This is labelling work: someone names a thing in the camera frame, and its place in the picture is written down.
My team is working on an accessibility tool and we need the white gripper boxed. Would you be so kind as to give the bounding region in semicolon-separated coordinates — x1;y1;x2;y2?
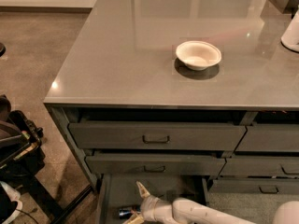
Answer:
122;181;174;224

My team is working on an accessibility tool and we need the blue silver redbull can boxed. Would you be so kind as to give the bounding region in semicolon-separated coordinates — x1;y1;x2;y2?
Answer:
118;205;140;219

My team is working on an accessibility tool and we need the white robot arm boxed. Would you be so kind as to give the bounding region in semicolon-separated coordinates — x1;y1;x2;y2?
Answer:
123;181;299;224

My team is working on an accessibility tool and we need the white cylindrical robot base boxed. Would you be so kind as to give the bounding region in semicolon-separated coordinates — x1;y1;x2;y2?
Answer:
281;7;299;52

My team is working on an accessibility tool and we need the open bottom left drawer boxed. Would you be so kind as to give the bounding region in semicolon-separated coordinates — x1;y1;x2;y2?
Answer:
95;174;209;224

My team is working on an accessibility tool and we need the middle left grey drawer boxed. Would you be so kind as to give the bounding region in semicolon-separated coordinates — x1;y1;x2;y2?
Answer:
85;153;225;175

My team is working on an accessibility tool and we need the grey drawer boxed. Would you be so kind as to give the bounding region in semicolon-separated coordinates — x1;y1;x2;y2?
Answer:
221;156;299;176
68;121;246;150
236;124;299;152
85;153;225;175
209;178;299;195

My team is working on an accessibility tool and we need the bottom right grey drawer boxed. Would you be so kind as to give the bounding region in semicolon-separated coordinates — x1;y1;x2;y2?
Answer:
209;178;299;195

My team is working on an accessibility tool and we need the top left grey drawer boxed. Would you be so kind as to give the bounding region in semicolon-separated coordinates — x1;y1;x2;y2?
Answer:
68;121;246;150

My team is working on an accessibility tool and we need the middle right grey drawer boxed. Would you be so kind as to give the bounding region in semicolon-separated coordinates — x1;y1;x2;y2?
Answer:
221;156;299;176

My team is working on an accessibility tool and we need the grey counter cabinet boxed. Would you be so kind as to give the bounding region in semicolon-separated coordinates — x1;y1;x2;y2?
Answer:
45;0;299;224

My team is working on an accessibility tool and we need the top right grey drawer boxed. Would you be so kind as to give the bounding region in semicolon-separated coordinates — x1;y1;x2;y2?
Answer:
236;124;299;152

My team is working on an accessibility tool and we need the black cart with equipment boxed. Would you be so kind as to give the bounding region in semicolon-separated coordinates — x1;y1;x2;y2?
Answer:
0;95;93;224

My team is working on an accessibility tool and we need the white paper bowl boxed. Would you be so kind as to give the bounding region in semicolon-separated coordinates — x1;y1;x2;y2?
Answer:
176;41;221;71

